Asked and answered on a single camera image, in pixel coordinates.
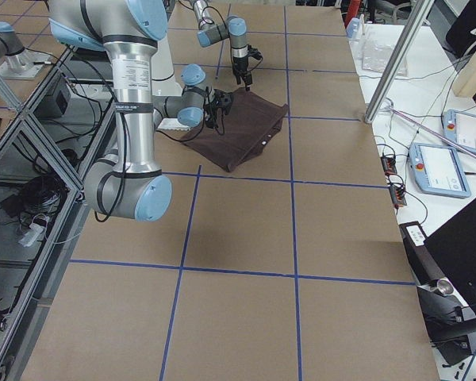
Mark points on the aluminium frame post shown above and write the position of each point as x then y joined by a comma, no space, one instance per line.
408,34

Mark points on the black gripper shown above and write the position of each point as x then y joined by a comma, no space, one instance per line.
211,113
238,66

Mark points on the far teach pendant tablet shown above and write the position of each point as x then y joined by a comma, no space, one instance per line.
460,127

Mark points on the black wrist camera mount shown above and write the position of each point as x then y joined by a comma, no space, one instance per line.
254,53
223,101

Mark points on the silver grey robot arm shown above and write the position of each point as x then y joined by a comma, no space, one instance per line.
213,28
127,182

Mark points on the black monitor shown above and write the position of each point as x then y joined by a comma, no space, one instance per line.
453,248

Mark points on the dark brown t-shirt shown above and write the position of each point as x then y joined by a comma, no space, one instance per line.
251,124

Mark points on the near teach pendant tablet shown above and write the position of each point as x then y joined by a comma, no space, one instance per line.
437,170

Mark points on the teach pendant tablet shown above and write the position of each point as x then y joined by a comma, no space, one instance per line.
460,127
437,170

